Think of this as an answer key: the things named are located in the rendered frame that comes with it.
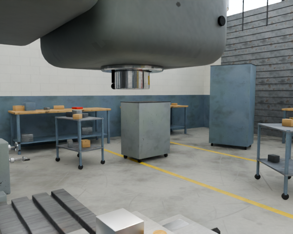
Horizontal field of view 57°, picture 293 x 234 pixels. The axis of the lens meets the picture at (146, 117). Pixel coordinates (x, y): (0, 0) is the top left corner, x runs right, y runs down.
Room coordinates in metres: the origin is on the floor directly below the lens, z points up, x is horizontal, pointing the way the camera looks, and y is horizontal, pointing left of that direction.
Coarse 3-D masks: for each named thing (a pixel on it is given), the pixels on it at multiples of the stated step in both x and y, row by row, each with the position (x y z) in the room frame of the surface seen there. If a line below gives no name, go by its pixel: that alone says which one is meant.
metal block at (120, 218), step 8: (96, 216) 0.41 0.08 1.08; (104, 216) 0.41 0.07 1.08; (112, 216) 0.41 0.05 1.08; (120, 216) 0.41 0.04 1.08; (128, 216) 0.41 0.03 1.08; (136, 216) 0.41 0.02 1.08; (96, 224) 0.41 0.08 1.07; (104, 224) 0.39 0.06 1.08; (112, 224) 0.39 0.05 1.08; (120, 224) 0.39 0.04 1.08; (128, 224) 0.39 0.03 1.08; (136, 224) 0.39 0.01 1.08; (96, 232) 0.41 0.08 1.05; (104, 232) 0.39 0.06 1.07; (112, 232) 0.37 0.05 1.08; (120, 232) 0.37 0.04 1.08; (128, 232) 0.38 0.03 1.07; (136, 232) 0.39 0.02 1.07
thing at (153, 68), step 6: (102, 66) 0.35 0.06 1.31; (108, 66) 0.34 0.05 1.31; (114, 66) 0.34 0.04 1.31; (120, 66) 0.33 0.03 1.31; (126, 66) 0.33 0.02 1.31; (132, 66) 0.33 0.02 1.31; (138, 66) 0.33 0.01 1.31; (144, 66) 0.34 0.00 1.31; (150, 66) 0.34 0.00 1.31; (156, 66) 0.35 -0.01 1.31; (162, 66) 0.36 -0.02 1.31; (108, 72) 0.39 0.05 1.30; (114, 72) 0.39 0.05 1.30; (150, 72) 0.39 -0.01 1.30; (156, 72) 0.39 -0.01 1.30
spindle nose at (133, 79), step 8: (120, 72) 0.36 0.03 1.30; (128, 72) 0.35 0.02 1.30; (136, 72) 0.35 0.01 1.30; (144, 72) 0.36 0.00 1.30; (120, 80) 0.36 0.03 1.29; (128, 80) 0.35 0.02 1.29; (136, 80) 0.35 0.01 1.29; (144, 80) 0.36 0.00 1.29; (120, 88) 0.36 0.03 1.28; (128, 88) 0.35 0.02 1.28; (136, 88) 0.35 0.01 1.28; (144, 88) 0.36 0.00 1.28
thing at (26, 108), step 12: (24, 108) 5.90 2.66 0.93; (48, 108) 6.08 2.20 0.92; (60, 108) 6.44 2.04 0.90; (72, 108) 6.56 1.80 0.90; (84, 108) 6.83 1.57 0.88; (96, 108) 6.83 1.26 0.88; (108, 108) 6.83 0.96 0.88; (288, 108) 6.83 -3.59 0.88; (12, 120) 6.01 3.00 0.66; (96, 120) 7.24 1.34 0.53; (108, 120) 6.72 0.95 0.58; (12, 132) 6.01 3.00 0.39; (84, 132) 6.63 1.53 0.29; (96, 132) 7.06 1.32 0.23; (108, 132) 6.72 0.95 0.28; (12, 144) 6.00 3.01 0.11
